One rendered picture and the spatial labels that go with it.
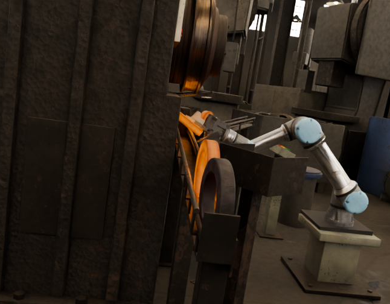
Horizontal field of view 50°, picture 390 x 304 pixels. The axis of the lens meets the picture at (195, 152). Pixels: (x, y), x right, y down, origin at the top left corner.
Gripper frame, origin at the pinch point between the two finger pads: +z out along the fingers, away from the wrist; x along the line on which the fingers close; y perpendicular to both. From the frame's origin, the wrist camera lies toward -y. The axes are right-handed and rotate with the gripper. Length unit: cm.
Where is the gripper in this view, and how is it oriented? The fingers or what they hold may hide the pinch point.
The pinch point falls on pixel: (187, 117)
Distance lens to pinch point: 198.1
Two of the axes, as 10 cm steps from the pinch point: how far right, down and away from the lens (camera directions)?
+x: 0.9, 1.8, -9.8
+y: 5.0, -8.6, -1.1
